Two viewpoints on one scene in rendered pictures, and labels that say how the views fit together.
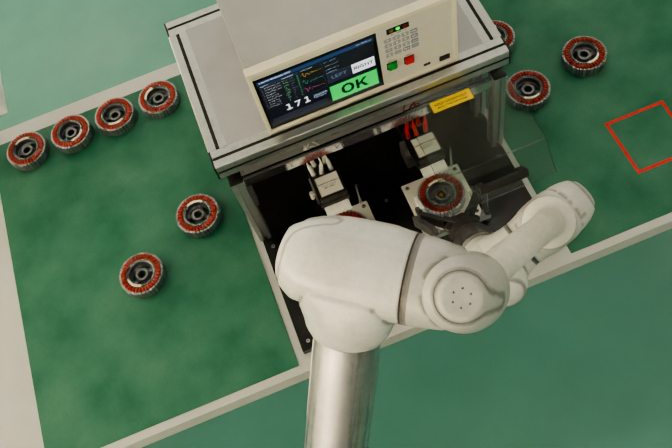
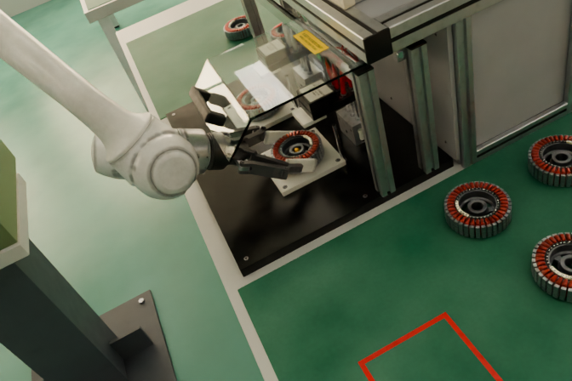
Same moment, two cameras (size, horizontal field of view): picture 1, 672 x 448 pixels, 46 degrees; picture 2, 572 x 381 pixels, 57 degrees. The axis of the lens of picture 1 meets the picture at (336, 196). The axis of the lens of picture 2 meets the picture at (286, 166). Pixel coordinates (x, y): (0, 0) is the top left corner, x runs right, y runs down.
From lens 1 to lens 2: 1.68 m
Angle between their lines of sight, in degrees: 54
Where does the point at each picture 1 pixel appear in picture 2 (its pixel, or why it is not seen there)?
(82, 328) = (209, 22)
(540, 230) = (50, 74)
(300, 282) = not seen: outside the picture
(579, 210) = (135, 159)
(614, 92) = (514, 321)
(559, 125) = (431, 257)
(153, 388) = (162, 62)
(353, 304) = not seen: outside the picture
